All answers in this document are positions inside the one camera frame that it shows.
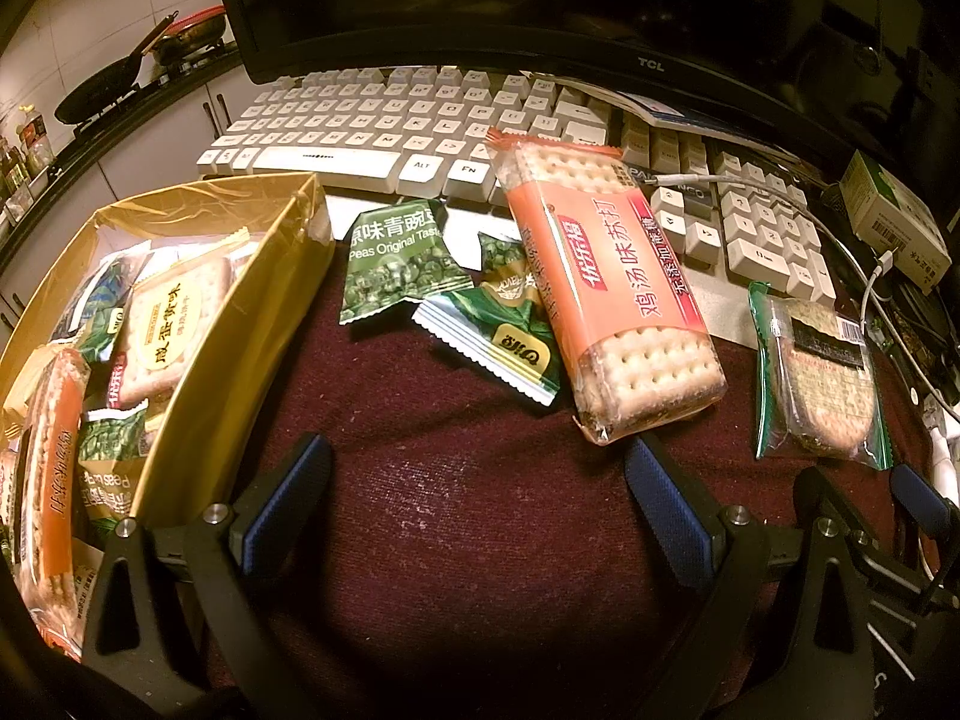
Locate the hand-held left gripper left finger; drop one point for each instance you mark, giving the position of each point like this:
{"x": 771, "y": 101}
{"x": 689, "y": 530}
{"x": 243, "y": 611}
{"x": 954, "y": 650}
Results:
{"x": 289, "y": 499}

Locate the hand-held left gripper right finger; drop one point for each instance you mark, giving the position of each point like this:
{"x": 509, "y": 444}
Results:
{"x": 667, "y": 514}

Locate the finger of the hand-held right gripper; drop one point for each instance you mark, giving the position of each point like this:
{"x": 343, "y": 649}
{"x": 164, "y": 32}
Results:
{"x": 919, "y": 499}
{"x": 817, "y": 487}

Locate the gold cardboard box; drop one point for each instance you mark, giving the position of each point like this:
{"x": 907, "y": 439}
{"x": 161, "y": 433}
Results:
{"x": 225, "y": 375}

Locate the green pea snack packet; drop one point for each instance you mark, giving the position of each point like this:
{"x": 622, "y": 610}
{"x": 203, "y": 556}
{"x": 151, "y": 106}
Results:
{"x": 510, "y": 330}
{"x": 390, "y": 270}
{"x": 112, "y": 457}

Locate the orange soda cracker packet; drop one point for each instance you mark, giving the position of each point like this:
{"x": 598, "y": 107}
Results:
{"x": 622, "y": 292}
{"x": 52, "y": 465}

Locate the white charger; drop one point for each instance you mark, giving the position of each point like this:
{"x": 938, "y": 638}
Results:
{"x": 946, "y": 465}

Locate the seaweed cracker packet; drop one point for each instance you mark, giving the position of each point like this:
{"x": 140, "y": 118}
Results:
{"x": 825, "y": 390}

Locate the round cracker packet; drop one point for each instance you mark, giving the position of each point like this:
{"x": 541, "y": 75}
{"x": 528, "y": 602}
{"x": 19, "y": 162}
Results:
{"x": 172, "y": 330}

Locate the small green snack packet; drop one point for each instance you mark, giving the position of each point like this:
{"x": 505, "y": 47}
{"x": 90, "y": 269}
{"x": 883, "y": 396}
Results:
{"x": 105, "y": 326}

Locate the white and green carton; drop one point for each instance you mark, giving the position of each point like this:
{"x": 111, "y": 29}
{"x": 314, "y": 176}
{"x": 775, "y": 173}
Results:
{"x": 892, "y": 217}

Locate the white base cabinet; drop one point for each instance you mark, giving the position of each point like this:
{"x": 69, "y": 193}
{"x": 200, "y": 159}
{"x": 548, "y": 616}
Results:
{"x": 150, "y": 142}

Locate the white computer keyboard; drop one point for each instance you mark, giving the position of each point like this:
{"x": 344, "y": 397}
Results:
{"x": 360, "y": 120}

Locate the row of bottles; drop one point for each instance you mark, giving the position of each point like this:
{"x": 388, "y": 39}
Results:
{"x": 26, "y": 157}

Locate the black frying pan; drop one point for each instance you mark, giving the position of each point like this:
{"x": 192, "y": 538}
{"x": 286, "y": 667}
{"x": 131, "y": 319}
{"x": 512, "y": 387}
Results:
{"x": 97, "y": 94}

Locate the red wok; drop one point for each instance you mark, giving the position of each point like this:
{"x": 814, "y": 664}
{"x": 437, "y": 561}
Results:
{"x": 187, "y": 34}

